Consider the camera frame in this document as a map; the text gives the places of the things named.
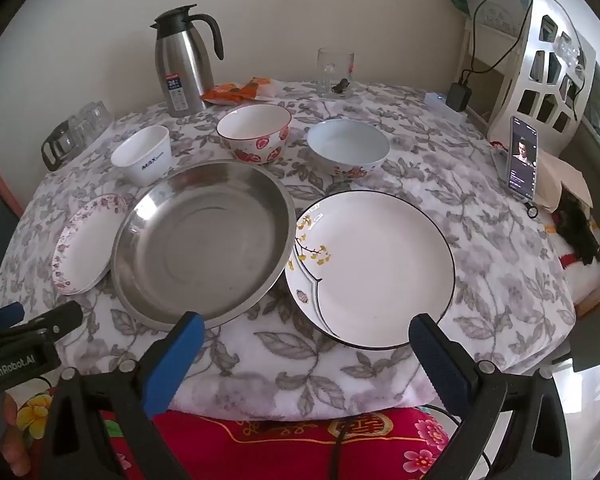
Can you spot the small pink floral plate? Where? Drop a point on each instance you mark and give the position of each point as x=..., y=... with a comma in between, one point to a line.
x=87, y=245

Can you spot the striped white towel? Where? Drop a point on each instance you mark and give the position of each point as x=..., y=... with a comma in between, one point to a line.
x=587, y=285

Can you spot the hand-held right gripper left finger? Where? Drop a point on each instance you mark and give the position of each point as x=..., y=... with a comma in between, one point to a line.
x=175, y=360

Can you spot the white plastic lattice basket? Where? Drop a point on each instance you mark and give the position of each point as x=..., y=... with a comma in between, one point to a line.
x=530, y=60

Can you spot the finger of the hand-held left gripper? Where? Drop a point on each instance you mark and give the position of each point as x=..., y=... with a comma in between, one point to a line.
x=2, y=314
x=55, y=317

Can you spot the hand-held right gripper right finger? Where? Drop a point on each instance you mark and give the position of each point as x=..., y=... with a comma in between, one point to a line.
x=440, y=360

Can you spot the orange snack packet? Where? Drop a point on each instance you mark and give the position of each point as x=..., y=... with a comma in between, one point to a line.
x=222, y=94
x=257, y=87

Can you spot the beige paper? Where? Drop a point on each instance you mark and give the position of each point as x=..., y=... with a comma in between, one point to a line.
x=562, y=175

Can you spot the smartphone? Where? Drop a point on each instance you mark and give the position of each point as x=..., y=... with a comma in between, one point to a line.
x=522, y=157

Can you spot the black cloth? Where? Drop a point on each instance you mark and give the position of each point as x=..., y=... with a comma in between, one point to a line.
x=582, y=230

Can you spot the red floral cloth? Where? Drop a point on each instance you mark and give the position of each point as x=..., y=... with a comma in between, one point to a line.
x=280, y=450

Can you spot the clear glass cup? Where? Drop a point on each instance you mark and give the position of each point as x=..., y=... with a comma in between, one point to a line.
x=335, y=67

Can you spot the grey floral tablecloth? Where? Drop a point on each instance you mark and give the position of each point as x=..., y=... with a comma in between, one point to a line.
x=290, y=365

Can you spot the dark metal tray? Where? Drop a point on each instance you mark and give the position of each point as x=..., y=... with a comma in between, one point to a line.
x=200, y=240

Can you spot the black charger adapter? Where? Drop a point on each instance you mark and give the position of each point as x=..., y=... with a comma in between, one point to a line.
x=460, y=96

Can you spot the white square bowl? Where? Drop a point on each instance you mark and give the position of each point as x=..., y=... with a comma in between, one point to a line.
x=142, y=157

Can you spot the stainless steel thermos jug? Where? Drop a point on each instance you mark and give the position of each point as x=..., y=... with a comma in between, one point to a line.
x=180, y=60

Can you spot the small dark object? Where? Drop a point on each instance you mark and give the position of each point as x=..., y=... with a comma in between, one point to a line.
x=341, y=85

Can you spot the pale blue bowl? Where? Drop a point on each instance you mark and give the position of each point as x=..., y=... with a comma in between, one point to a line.
x=347, y=145

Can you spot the pale printed bag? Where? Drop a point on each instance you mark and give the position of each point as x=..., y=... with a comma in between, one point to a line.
x=500, y=5

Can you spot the red floral cup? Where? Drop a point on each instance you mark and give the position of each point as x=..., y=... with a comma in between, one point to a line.
x=252, y=127

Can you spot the person's left hand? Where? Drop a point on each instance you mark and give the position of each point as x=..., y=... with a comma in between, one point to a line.
x=16, y=435

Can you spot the white power bank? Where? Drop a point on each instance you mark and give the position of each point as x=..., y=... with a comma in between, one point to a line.
x=437, y=102

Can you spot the clear drinking glass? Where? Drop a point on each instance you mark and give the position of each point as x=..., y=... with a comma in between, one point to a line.
x=86, y=127
x=101, y=115

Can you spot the white shelf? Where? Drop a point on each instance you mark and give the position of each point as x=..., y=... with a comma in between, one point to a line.
x=485, y=85

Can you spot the large white black-rimmed plate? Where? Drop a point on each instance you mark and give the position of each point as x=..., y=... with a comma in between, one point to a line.
x=380, y=270

